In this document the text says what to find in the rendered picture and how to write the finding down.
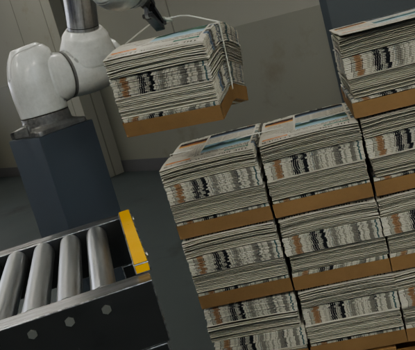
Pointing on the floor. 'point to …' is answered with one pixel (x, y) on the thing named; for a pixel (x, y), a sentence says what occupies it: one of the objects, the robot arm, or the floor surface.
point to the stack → (313, 225)
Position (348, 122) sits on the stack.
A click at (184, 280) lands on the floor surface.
